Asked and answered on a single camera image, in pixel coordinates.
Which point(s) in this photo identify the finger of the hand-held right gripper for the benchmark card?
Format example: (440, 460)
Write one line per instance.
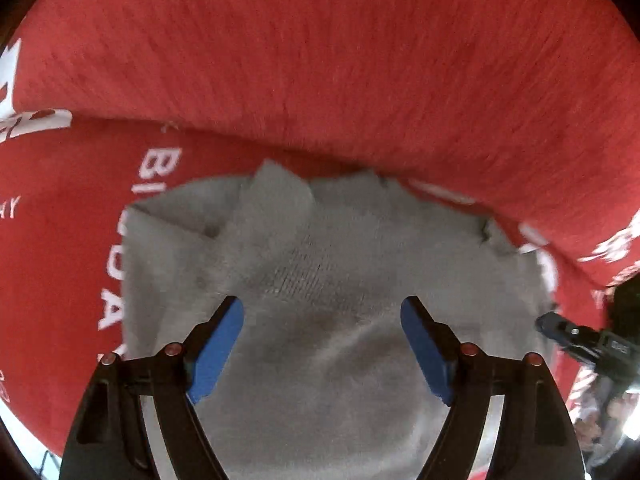
(565, 331)

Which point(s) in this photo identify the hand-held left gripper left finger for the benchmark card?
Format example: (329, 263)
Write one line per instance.
(217, 347)

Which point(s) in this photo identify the grey knit sweater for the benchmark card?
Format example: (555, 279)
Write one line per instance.
(340, 280)

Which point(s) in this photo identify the red printed blanket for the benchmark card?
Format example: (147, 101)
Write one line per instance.
(320, 60)

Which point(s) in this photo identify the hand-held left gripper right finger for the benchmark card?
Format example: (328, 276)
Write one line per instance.
(425, 347)

